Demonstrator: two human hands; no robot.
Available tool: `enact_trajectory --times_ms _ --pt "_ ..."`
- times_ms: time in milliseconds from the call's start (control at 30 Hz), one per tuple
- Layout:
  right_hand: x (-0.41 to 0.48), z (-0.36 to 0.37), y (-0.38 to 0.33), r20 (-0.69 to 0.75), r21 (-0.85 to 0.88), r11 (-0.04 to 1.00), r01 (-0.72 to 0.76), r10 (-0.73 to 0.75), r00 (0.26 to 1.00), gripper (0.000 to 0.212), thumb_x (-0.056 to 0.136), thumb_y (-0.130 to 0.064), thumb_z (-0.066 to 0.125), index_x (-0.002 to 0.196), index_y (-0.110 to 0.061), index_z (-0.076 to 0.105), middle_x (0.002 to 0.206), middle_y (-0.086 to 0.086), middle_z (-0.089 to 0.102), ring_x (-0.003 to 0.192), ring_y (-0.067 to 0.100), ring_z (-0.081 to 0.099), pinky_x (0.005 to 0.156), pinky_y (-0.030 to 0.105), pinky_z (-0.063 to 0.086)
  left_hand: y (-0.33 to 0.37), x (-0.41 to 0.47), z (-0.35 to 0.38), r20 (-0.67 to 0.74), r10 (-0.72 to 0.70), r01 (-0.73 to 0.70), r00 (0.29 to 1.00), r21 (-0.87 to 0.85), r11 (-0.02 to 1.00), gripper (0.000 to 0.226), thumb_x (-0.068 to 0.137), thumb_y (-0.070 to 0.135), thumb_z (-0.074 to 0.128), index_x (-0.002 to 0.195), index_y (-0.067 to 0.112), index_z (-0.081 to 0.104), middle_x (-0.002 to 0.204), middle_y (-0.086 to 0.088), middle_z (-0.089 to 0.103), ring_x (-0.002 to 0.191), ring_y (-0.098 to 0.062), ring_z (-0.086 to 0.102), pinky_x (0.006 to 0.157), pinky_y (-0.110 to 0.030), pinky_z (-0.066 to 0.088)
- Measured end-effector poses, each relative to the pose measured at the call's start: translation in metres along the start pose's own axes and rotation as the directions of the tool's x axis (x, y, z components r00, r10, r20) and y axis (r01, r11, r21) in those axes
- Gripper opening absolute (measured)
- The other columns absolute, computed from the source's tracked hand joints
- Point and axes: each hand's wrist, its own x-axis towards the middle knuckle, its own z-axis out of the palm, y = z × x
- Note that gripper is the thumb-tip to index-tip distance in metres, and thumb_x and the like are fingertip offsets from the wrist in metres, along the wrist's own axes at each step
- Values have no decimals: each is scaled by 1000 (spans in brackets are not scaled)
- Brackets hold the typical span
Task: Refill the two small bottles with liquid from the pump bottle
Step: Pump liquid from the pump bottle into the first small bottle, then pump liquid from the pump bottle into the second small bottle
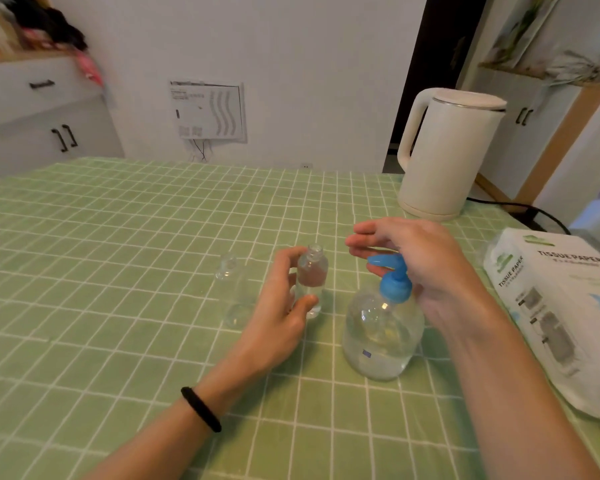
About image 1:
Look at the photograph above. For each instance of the black wrist band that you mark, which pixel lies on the black wrist band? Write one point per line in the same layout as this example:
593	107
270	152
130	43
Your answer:
200	408

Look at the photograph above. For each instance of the cream electric kettle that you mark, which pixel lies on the cream electric kettle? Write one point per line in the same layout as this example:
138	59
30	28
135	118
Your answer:
445	154

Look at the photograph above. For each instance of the person's right forearm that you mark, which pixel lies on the person's right forearm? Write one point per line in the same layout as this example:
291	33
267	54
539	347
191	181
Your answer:
520	404

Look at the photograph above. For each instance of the white wall panel cover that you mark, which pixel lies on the white wall panel cover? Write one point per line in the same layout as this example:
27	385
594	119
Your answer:
207	109

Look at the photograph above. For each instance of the leaning framed picture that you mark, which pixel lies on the leaning framed picture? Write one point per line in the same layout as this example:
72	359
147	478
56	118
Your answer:
522	29

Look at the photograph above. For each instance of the person's left hand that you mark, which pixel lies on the person's left hand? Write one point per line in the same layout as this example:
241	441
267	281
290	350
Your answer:
275	329

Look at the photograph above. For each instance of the crumpled grey paper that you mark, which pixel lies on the crumpled grey paper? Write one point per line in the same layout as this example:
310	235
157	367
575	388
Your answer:
575	68

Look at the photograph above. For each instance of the white tissue paper pack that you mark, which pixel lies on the white tissue paper pack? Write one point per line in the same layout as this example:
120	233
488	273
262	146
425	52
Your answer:
560	314

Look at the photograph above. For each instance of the person's right hand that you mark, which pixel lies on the person's right hand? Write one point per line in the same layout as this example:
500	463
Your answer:
435	274

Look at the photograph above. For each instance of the small clear plastic bottle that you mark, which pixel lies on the small clear plastic bottle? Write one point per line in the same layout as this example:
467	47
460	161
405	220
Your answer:
312	274
232	294

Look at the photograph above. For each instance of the person's left forearm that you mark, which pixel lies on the person's left forearm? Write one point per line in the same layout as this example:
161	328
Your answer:
180	429

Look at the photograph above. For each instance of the white door wooden side cabinet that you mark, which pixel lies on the white door wooden side cabinet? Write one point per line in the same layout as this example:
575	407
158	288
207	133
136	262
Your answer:
525	139

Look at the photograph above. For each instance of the green checked tablecloth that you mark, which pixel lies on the green checked tablecloth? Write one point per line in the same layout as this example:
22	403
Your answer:
105	294

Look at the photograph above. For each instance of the white wall socket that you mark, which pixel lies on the white wall socket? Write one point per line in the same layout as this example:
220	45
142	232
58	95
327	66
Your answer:
306	165

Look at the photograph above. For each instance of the large clear bottle blue pump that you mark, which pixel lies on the large clear bottle blue pump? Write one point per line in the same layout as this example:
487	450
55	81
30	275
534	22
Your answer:
380	334

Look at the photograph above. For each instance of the wooden top white cabinet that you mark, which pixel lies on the wooden top white cabinet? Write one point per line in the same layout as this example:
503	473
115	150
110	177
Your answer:
40	119

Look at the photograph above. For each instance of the black hanging item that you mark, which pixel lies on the black hanging item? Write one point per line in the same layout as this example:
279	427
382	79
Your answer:
50	22

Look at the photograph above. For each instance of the pink hanging item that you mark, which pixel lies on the pink hanging item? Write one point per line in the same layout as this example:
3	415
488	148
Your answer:
87	64

